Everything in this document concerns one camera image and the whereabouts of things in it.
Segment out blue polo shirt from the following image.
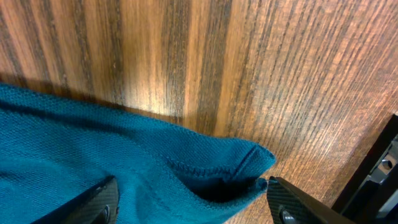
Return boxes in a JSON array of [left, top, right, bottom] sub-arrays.
[[1, 84, 275, 223]]

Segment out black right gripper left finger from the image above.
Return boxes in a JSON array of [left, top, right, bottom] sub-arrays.
[[35, 175, 120, 224]]

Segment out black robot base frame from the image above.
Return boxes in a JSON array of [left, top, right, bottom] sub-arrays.
[[331, 115, 397, 223]]

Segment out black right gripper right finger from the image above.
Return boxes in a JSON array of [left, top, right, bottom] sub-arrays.
[[267, 176, 354, 224]]

